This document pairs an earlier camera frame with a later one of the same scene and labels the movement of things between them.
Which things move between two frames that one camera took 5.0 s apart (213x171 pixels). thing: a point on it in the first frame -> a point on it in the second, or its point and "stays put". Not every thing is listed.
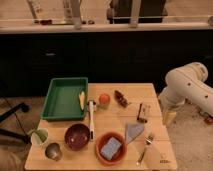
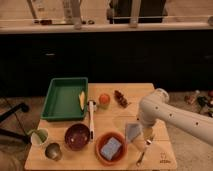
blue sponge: x=110 y=148 stays put
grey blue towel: x=132 y=131 stays put
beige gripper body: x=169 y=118 -> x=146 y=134
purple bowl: x=77 y=136 stays put
